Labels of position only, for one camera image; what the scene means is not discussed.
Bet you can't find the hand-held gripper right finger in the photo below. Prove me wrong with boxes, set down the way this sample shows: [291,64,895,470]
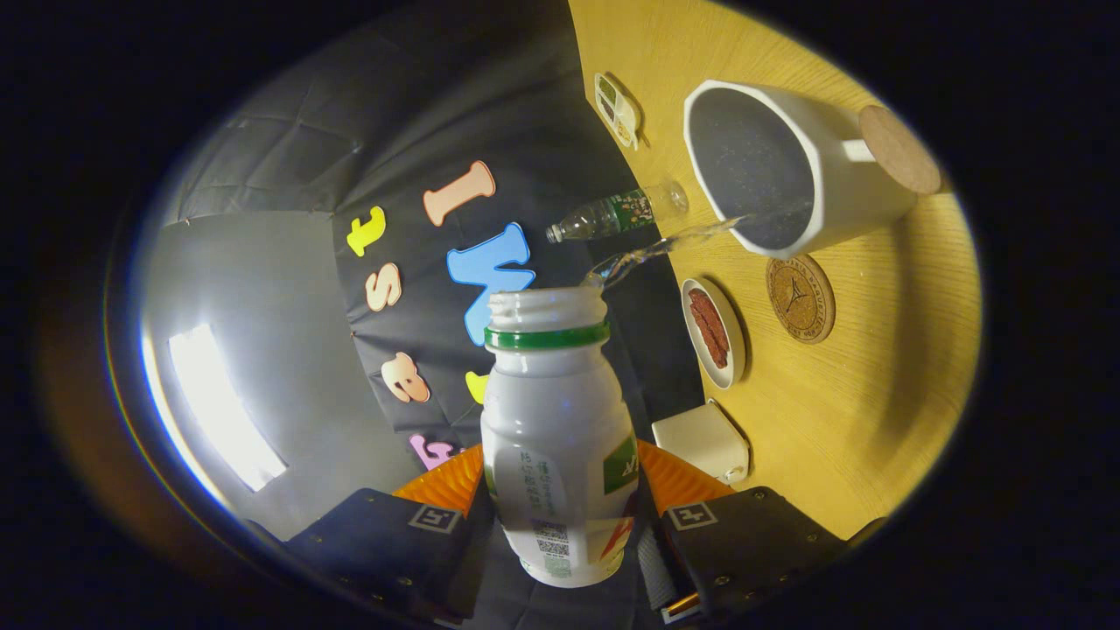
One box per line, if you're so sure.
[634,437,854,624]

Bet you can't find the white juice bottle green ring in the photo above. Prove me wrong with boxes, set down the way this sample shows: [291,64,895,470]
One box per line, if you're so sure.
[479,286,641,589]

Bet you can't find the wooden table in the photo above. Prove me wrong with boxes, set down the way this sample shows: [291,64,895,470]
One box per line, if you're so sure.
[567,0,983,541]

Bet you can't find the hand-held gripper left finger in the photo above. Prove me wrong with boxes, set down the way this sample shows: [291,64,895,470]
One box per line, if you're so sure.
[249,444,500,627]

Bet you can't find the white cup with wooden handle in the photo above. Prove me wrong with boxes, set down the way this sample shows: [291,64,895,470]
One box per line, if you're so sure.
[682,80,944,260]

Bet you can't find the round cork coaster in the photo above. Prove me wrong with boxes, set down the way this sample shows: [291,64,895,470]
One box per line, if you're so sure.
[766,255,837,345]

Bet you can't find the red meat strips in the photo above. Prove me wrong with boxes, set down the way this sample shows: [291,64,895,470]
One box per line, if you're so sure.
[688,289,731,369]

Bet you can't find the white divided bean tray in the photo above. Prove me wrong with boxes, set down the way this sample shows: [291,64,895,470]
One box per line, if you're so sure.
[594,72,644,151]

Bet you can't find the clear plastic water bottle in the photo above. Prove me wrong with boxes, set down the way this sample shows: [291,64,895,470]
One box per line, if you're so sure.
[546,180,690,245]

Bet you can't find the round white plate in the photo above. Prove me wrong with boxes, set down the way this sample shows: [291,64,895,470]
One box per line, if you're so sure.
[681,278,747,391]

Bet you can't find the white toaster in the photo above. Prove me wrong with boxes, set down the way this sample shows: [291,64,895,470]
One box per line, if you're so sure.
[651,400,752,487]

